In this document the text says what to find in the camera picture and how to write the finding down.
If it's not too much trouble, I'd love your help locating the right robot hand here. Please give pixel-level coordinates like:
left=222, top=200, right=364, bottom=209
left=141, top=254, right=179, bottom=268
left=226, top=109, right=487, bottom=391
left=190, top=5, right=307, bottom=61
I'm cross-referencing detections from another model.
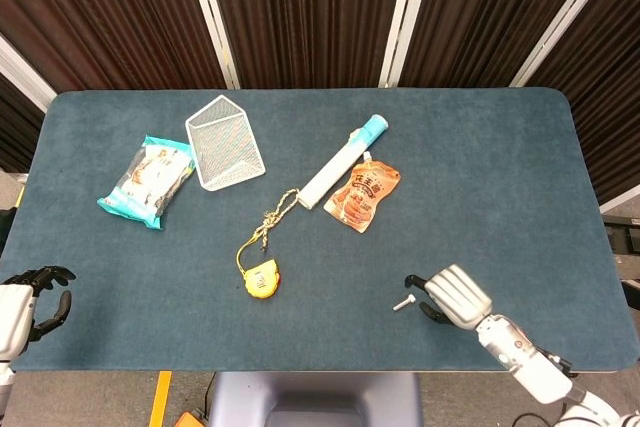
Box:
left=404, top=264, right=493, bottom=332

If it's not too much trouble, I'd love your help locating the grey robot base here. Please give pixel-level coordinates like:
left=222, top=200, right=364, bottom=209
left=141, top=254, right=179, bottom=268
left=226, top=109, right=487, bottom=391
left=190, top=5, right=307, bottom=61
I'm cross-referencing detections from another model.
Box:
left=207, top=371, right=424, bottom=427

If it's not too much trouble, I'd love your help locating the orange spouted drink pouch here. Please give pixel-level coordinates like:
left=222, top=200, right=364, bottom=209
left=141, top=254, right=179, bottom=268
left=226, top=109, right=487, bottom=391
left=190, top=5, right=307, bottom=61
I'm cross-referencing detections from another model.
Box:
left=323, top=151, right=402, bottom=234

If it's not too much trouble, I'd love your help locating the blue felt table mat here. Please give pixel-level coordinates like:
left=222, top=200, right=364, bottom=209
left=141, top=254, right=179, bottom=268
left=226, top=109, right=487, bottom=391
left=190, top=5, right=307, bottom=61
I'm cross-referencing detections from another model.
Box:
left=0, top=87, right=640, bottom=374

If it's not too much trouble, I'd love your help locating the yellow tape measure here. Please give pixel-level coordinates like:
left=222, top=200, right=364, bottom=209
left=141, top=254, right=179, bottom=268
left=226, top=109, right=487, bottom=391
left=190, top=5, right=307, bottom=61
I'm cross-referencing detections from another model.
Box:
left=235, top=241, right=283, bottom=300

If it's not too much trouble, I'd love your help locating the teal snack package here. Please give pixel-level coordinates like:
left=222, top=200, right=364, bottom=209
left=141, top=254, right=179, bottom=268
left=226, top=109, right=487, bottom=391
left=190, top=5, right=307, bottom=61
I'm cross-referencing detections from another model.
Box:
left=96, top=134, right=196, bottom=231

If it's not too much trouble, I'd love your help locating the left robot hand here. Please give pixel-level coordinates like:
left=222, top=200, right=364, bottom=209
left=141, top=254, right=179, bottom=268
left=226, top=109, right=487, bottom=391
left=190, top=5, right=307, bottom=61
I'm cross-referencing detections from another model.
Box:
left=0, top=265, right=77, bottom=362

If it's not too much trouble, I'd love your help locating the white wire mesh basket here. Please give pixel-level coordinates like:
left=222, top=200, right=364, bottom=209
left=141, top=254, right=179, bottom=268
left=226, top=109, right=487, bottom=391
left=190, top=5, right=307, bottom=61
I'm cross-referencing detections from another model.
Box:
left=184, top=94, right=267, bottom=192

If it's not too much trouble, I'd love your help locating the yellow floor tape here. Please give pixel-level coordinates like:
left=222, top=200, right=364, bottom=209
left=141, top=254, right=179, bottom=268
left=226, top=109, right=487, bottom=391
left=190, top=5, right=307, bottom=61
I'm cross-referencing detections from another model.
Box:
left=148, top=370, right=173, bottom=427

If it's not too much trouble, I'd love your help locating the black equipment beside table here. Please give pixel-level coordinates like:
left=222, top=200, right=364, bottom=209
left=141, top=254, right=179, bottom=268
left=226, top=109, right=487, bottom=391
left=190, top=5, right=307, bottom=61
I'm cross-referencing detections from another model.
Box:
left=603, top=214, right=640, bottom=311

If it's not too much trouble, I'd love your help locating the white tube with teal cap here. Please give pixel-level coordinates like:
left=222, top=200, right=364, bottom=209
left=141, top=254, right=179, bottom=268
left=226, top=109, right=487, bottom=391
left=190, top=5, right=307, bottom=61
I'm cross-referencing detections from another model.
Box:
left=297, top=114, right=390, bottom=211

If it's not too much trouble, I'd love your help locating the braided beige rope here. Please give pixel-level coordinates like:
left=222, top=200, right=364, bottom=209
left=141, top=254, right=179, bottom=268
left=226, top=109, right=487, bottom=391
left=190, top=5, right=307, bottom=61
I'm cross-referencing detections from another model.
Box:
left=249, top=188, right=301, bottom=252

